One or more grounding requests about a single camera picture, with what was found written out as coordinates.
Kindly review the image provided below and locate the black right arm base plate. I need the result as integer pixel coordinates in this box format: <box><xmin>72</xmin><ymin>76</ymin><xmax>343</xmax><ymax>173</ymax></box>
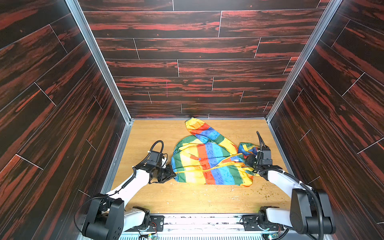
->
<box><xmin>239</xmin><ymin>215</ymin><xmax>284</xmax><ymax>232</ymax></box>

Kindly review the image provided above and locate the aluminium front rail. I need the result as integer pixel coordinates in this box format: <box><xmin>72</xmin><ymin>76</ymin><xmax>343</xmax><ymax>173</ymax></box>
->
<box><xmin>118</xmin><ymin>214</ymin><xmax>310</xmax><ymax>240</ymax></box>

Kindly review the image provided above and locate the aluminium frame post right corner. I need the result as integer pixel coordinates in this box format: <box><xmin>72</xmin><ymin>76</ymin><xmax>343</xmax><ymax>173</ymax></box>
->
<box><xmin>266</xmin><ymin>0</ymin><xmax>342</xmax><ymax>125</ymax></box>

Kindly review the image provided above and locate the aluminium frame post corner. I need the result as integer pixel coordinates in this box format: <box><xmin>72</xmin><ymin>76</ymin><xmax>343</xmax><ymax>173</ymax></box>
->
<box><xmin>65</xmin><ymin>0</ymin><xmax>132</xmax><ymax>124</ymax></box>
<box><xmin>266</xmin><ymin>0</ymin><xmax>342</xmax><ymax>125</ymax></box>

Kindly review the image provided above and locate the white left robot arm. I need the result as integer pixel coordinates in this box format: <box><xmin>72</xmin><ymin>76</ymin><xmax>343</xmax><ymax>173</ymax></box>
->
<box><xmin>81</xmin><ymin>151</ymin><xmax>176</xmax><ymax>240</ymax></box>

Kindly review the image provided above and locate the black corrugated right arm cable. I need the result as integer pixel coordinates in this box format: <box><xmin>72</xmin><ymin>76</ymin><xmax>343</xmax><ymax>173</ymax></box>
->
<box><xmin>255</xmin><ymin>131</ymin><xmax>325</xmax><ymax>240</ymax></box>

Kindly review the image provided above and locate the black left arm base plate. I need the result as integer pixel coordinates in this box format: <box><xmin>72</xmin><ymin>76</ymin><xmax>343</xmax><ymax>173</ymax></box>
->
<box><xmin>125</xmin><ymin>215</ymin><xmax>165</xmax><ymax>233</ymax></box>

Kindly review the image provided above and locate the aluminium frame post left corner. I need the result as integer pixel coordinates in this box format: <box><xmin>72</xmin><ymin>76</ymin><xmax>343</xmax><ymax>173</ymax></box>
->
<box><xmin>65</xmin><ymin>0</ymin><xmax>132</xmax><ymax>124</ymax></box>

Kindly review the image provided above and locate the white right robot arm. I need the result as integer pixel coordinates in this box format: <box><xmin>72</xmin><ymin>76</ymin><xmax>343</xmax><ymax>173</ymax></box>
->
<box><xmin>246</xmin><ymin>148</ymin><xmax>337</xmax><ymax>240</ymax></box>

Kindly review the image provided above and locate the rainbow striped zip jacket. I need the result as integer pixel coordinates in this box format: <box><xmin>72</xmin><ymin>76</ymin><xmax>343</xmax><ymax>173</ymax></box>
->
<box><xmin>171</xmin><ymin>118</ymin><xmax>258</xmax><ymax>187</ymax></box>

